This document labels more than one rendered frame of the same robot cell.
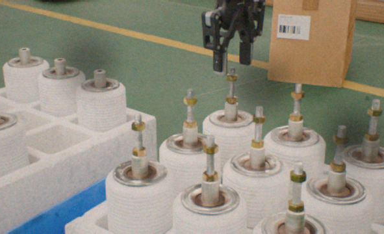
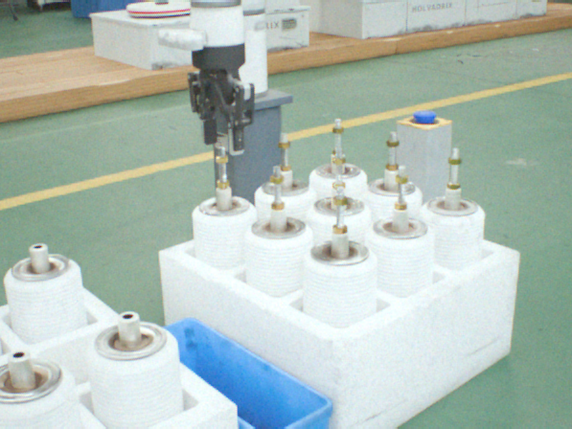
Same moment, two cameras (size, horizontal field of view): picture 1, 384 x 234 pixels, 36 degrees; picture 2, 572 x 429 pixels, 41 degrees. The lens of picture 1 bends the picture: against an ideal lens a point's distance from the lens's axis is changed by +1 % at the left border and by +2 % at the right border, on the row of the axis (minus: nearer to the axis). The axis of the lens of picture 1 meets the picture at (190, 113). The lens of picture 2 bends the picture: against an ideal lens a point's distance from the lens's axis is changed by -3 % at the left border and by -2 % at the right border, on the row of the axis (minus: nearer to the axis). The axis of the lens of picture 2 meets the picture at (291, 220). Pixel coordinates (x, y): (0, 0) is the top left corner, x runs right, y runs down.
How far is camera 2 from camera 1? 1.14 m
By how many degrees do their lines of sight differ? 71
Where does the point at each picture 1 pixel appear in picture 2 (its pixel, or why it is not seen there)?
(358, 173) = (359, 181)
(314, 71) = not seen: outside the picture
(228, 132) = (252, 214)
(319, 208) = (414, 199)
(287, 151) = (309, 196)
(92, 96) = (71, 279)
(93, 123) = (77, 317)
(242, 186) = (364, 222)
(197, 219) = (429, 237)
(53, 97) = not seen: outside the picture
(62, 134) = not seen: hidden behind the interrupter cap
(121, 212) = (369, 289)
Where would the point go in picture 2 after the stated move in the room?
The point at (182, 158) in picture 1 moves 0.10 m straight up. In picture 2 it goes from (308, 237) to (307, 166)
